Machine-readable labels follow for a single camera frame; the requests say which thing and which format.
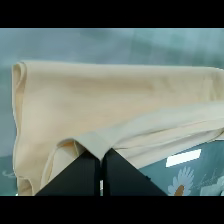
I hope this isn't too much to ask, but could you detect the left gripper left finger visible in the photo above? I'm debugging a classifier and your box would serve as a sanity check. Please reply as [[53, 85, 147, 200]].
[[35, 149, 102, 197]]

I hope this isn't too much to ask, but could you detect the cream yellow T-shirt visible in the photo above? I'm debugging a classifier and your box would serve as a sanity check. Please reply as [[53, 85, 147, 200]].
[[11, 59, 224, 197]]

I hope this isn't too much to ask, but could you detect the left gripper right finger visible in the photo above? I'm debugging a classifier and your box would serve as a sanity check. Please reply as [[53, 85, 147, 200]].
[[101, 147, 168, 197]]

